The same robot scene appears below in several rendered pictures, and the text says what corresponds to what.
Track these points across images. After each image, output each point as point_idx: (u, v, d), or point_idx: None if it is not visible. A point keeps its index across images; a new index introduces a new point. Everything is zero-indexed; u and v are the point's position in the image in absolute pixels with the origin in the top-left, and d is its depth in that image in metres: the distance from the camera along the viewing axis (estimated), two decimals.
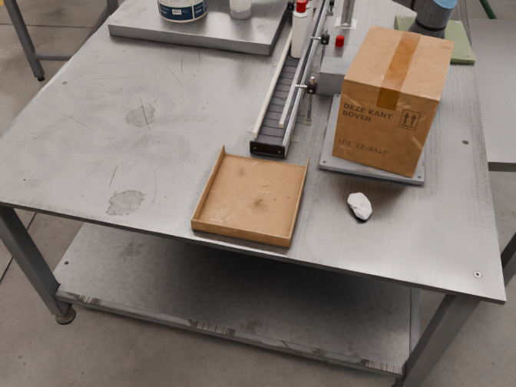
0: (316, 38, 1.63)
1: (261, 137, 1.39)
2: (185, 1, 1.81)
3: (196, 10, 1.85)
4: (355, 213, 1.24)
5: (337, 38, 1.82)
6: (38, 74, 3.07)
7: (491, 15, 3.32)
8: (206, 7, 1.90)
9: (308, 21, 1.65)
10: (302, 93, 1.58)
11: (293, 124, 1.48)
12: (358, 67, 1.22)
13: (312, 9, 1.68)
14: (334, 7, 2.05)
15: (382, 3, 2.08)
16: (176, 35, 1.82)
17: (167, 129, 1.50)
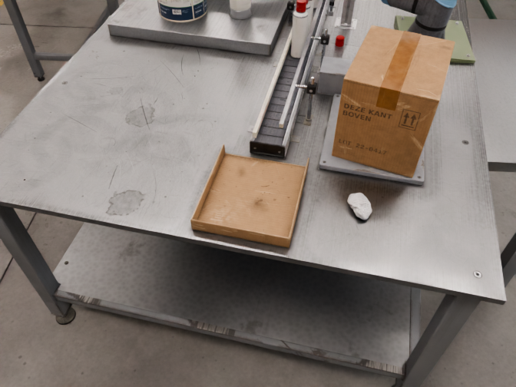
0: (316, 38, 1.63)
1: (261, 137, 1.39)
2: (185, 1, 1.81)
3: (196, 10, 1.85)
4: (355, 213, 1.24)
5: (337, 38, 1.82)
6: (38, 74, 3.07)
7: (491, 15, 3.32)
8: (206, 7, 1.90)
9: (308, 21, 1.65)
10: (302, 93, 1.58)
11: (293, 124, 1.48)
12: (358, 67, 1.22)
13: (312, 9, 1.68)
14: (334, 7, 2.05)
15: (382, 3, 2.08)
16: (176, 35, 1.82)
17: (167, 129, 1.50)
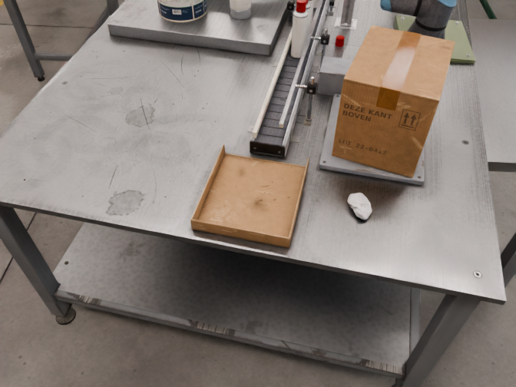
0: (316, 38, 1.63)
1: (261, 137, 1.39)
2: (185, 1, 1.81)
3: (196, 10, 1.85)
4: (355, 213, 1.24)
5: (337, 38, 1.82)
6: (38, 74, 3.07)
7: (491, 15, 3.32)
8: (206, 7, 1.90)
9: (308, 21, 1.65)
10: (302, 93, 1.58)
11: (293, 124, 1.48)
12: (358, 67, 1.22)
13: (312, 9, 1.68)
14: (334, 7, 2.05)
15: None
16: (176, 35, 1.82)
17: (167, 129, 1.50)
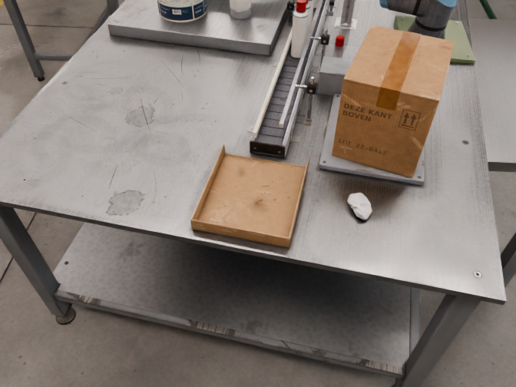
0: (316, 38, 1.63)
1: (261, 137, 1.39)
2: (185, 1, 1.81)
3: (196, 10, 1.85)
4: (355, 213, 1.24)
5: (337, 38, 1.82)
6: (38, 74, 3.07)
7: (491, 15, 3.32)
8: (206, 7, 1.90)
9: (308, 21, 1.65)
10: (302, 93, 1.58)
11: (293, 124, 1.48)
12: (358, 67, 1.22)
13: (312, 9, 1.68)
14: (334, 7, 2.05)
15: None
16: (176, 35, 1.82)
17: (167, 129, 1.50)
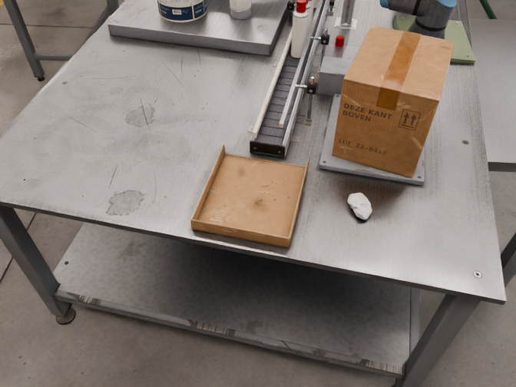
0: (316, 38, 1.63)
1: (261, 137, 1.39)
2: (185, 1, 1.81)
3: (196, 10, 1.85)
4: (355, 213, 1.24)
5: (337, 38, 1.82)
6: (38, 74, 3.07)
7: (491, 15, 3.32)
8: (206, 7, 1.90)
9: (308, 21, 1.65)
10: (302, 93, 1.58)
11: (293, 124, 1.48)
12: (358, 67, 1.22)
13: (312, 9, 1.68)
14: (334, 7, 2.05)
15: None
16: (176, 35, 1.82)
17: (167, 129, 1.50)
